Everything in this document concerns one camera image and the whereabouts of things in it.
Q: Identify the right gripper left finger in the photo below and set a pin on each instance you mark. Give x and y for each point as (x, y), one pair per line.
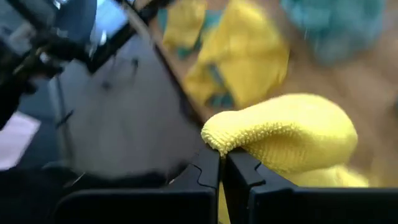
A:
(140, 207)

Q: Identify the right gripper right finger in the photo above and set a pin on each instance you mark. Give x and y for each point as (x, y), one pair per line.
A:
(311, 207)

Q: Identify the yellow microfiber towel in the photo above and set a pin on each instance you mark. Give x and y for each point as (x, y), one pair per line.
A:
(183, 25)
(295, 130)
(248, 62)

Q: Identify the white sheet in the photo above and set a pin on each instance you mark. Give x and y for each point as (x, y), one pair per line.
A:
(15, 140)

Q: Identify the black blurred equipment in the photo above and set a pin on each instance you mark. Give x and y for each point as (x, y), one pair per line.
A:
(25, 62)

